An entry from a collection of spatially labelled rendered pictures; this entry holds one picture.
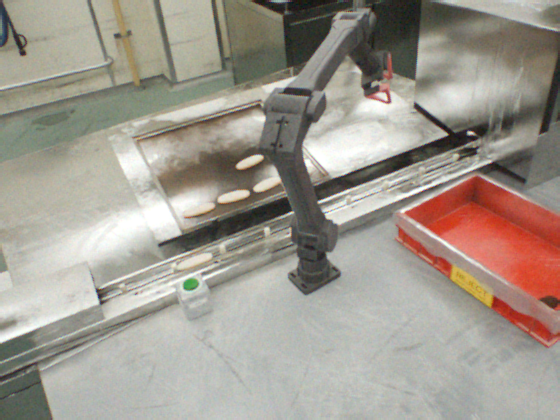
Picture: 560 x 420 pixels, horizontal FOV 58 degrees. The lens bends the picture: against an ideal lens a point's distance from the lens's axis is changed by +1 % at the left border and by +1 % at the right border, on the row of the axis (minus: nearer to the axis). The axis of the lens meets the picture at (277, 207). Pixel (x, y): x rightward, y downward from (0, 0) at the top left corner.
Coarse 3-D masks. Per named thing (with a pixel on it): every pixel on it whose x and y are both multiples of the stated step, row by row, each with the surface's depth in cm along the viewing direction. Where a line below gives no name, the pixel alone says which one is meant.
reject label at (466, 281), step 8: (456, 272) 122; (464, 272) 120; (456, 280) 123; (464, 280) 121; (472, 280) 118; (464, 288) 122; (472, 288) 119; (480, 288) 117; (480, 296) 118; (488, 296) 116; (488, 304) 117
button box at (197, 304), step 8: (176, 288) 123; (208, 288) 122; (176, 296) 127; (184, 296) 120; (192, 296) 120; (200, 296) 121; (208, 296) 122; (184, 304) 120; (192, 304) 121; (200, 304) 122; (208, 304) 123; (184, 312) 124; (192, 312) 122; (200, 312) 124; (208, 312) 125
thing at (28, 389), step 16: (0, 288) 141; (32, 368) 117; (0, 384) 114; (16, 384) 118; (32, 384) 120; (0, 400) 118; (16, 400) 121; (32, 400) 123; (0, 416) 121; (16, 416) 123; (32, 416) 125; (48, 416) 128
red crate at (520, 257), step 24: (456, 216) 146; (480, 216) 145; (408, 240) 136; (456, 240) 138; (480, 240) 137; (504, 240) 136; (528, 240) 135; (432, 264) 130; (504, 264) 129; (528, 264) 128; (552, 264) 127; (528, 288) 121; (552, 288) 121; (504, 312) 115; (552, 336) 107
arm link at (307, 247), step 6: (300, 234) 123; (306, 234) 123; (300, 240) 124; (306, 240) 123; (312, 240) 122; (300, 246) 125; (306, 246) 125; (312, 246) 124; (300, 252) 125; (306, 252) 124; (312, 252) 123; (318, 252) 124; (306, 258) 125; (312, 258) 124
